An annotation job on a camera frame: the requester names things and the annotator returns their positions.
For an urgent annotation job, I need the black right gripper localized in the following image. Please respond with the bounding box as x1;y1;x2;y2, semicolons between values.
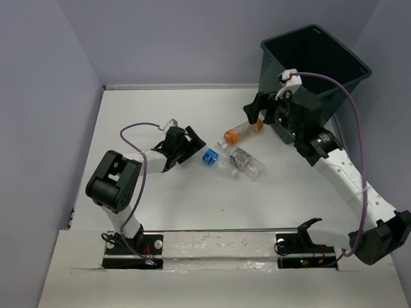
243;86;302;138

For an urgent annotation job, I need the clear bottle blue label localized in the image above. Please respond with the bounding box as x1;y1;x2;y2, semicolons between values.
199;147;237;178

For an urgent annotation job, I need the Pocari Sweat labelled bottle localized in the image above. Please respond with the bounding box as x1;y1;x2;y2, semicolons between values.
220;143;265;181

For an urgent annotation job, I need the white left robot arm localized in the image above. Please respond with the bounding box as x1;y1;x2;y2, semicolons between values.
85;126;206;253

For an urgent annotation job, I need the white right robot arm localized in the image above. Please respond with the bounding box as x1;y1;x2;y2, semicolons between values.
243;91;410;265

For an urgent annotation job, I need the dark green plastic bin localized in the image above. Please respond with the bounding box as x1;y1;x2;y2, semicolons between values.
256;24;372;145

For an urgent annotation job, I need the orange label bottle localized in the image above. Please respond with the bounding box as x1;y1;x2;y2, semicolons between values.
217;118;263;146

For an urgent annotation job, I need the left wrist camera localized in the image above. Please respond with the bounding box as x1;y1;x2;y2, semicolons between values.
159;119;178;133

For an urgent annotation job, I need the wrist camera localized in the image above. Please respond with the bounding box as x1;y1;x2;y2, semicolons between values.
275;69;302;100
159;119;178;133

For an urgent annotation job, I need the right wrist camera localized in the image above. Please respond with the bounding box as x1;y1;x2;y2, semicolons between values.
275;69;302;100

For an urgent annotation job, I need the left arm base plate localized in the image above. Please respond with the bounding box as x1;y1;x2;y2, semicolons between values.
101;232;164;270

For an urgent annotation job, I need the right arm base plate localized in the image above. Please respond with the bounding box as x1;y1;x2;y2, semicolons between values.
274;233;338;270

